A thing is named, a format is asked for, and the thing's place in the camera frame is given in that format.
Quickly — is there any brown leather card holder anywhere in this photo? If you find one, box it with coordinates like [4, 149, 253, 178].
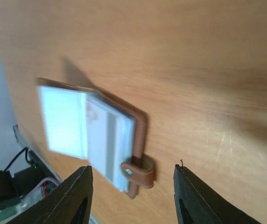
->
[36, 78, 154, 198]

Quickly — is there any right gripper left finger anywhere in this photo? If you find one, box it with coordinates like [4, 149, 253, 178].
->
[9, 166, 93, 224]

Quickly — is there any light blue card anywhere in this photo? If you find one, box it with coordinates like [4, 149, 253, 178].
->
[38, 86, 88, 160]

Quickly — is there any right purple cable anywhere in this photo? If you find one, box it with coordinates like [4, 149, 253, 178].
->
[26, 176, 59, 199]

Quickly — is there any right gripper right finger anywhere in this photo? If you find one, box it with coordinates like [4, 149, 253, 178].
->
[173, 164, 259, 224]

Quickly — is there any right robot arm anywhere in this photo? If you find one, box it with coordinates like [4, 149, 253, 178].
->
[0, 164, 257, 224]

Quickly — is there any white card with stripe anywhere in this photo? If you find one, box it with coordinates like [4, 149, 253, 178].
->
[86, 97, 136, 192]

